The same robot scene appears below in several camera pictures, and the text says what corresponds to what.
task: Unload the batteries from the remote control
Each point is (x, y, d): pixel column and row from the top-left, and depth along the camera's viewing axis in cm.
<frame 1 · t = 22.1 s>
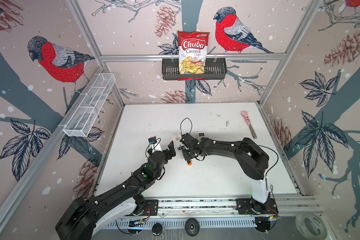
left hand: (166, 143, 80), fingers open
right hand: (184, 158, 92), fingers open
white remote control right: (201, 134, 103), point 2 cm above the table
pink handled knife: (244, 113, 114), point 3 cm above the table

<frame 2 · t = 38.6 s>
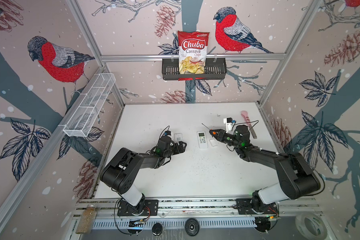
left hand: (182, 145, 91), fingers open
right hand: (208, 134, 86), fingers closed
the named things where they were.

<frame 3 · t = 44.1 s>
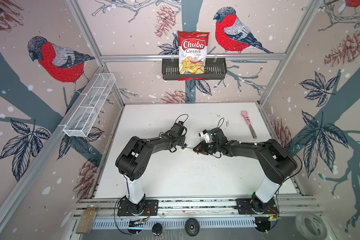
left hand: (180, 138, 97), fingers open
right hand: (192, 152, 89), fingers closed
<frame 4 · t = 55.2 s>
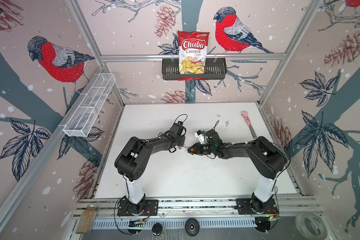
left hand: (180, 138, 97), fingers open
right hand: (187, 154, 89), fingers closed
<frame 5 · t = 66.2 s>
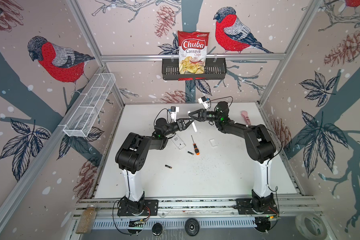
left hand: (192, 121, 83), fingers open
right hand: (187, 120, 85), fingers open
white remote control left: (178, 142, 100), on the table
orange black screwdriver: (196, 149, 95), point 2 cm above the table
white battery cover: (213, 142, 100), on the table
black AA battery: (189, 152, 95), on the table
black AA battery 2: (167, 166, 89), on the table
